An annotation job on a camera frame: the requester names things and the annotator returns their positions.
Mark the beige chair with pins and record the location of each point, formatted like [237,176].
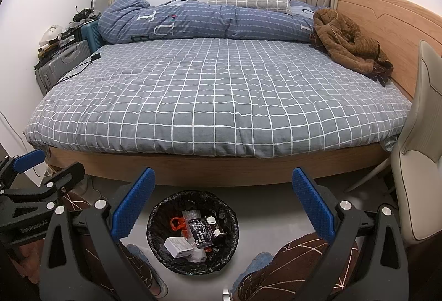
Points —
[421,149]

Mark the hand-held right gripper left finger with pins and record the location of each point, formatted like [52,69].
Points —
[134,204]

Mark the blue slipper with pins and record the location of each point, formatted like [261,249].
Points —
[155,283]
[259,261]

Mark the person's right leg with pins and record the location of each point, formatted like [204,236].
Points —
[293,263]

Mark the trash bin with black liner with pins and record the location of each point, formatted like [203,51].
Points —
[155,228]

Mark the clear plastic bag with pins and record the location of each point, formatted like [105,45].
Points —
[200,256]

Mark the brown fleece jacket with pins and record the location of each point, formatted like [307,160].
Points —
[345,38]

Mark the wooden headboard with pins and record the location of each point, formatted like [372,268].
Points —
[397,28]

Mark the blue right slipper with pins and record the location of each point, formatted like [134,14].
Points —
[259,261]

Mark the blue striped quilt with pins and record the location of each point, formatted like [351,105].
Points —
[193,21]

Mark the white cardboard box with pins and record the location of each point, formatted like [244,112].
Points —
[178,245]

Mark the white helmet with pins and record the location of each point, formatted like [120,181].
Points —
[51,33]

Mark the black printed packet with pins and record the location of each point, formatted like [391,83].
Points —
[199,233]

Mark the teal suitcase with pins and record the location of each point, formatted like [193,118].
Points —
[92,35]

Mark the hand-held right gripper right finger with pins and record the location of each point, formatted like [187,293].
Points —
[314,204]

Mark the blue left slipper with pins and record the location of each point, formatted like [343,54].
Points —
[155,283]

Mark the dark bag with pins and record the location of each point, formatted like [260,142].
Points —
[84,15]

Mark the red plastic bag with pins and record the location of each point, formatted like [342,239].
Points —
[175,223]

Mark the grey suitcase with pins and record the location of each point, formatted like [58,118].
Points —
[62,62]

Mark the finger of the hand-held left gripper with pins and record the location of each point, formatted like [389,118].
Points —
[31,160]
[65,175]

